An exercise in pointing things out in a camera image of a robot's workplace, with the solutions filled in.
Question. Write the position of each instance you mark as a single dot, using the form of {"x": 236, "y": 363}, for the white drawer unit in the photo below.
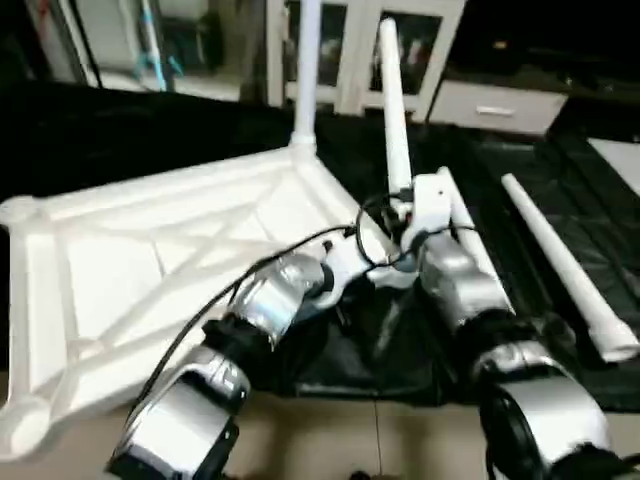
{"x": 500, "y": 107}

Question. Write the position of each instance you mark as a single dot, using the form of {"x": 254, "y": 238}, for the black mat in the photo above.
{"x": 525, "y": 160}

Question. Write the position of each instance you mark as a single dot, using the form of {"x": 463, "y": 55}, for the light blue plastic stand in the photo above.
{"x": 155, "y": 55}

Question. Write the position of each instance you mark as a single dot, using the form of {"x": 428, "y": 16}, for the white plastic table top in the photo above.
{"x": 125, "y": 260}

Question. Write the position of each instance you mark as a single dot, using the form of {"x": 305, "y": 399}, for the white glass-door cabinet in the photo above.
{"x": 350, "y": 65}

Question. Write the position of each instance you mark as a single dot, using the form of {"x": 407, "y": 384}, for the white plastic table leg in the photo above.
{"x": 306, "y": 75}
{"x": 472, "y": 230}
{"x": 397, "y": 125}
{"x": 560, "y": 260}

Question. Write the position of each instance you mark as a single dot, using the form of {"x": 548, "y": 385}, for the black box with orange label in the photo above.
{"x": 495, "y": 35}

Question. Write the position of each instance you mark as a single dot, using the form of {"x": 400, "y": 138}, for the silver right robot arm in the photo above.
{"x": 465, "y": 290}

